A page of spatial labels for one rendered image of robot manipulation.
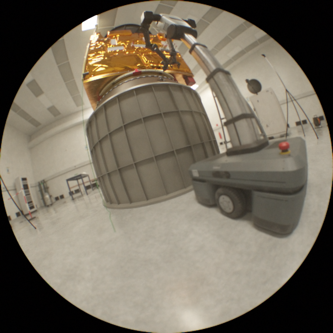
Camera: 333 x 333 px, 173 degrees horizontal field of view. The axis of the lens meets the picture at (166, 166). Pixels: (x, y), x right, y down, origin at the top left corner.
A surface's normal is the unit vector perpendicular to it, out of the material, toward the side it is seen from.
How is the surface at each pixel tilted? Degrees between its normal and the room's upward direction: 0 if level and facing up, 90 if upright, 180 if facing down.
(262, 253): 0
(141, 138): 90
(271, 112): 90
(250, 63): 90
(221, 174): 90
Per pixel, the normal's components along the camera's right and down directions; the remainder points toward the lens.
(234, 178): -0.91, 0.31
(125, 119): -0.08, 0.10
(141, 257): -0.30, -0.95
